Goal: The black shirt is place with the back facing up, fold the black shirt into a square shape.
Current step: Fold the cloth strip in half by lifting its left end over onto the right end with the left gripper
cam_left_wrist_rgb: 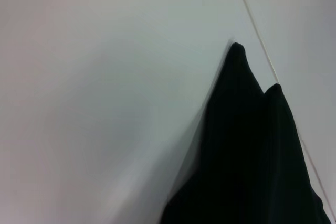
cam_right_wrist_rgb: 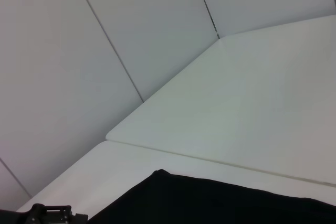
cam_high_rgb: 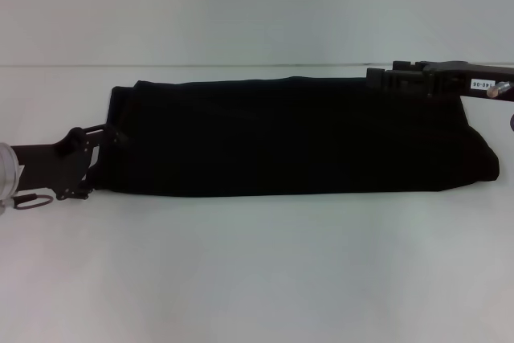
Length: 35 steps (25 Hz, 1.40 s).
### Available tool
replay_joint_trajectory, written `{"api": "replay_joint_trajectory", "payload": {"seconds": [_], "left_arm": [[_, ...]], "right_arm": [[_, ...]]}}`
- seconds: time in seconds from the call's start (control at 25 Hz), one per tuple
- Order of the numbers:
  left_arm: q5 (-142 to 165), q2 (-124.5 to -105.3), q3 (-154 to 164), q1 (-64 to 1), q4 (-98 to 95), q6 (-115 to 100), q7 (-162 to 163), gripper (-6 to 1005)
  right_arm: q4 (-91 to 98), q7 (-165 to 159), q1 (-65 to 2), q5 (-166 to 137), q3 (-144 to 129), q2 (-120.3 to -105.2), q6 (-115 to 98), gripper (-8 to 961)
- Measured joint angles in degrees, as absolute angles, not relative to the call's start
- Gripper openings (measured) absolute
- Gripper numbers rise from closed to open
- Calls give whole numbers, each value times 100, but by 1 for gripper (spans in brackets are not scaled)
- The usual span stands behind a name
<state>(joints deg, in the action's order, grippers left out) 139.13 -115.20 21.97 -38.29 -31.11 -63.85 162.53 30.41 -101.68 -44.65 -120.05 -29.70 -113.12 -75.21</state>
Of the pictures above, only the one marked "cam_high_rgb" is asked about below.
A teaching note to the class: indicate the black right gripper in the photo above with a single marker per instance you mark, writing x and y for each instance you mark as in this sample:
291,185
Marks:
462,80

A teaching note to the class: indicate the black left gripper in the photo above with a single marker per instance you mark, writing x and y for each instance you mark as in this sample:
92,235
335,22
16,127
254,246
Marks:
46,166

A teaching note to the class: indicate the black t-shirt with FREE print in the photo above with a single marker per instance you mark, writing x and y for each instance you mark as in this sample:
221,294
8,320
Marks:
281,138

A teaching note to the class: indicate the silver plug on right gripper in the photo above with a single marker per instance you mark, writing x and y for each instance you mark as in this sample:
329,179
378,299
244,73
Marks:
498,89

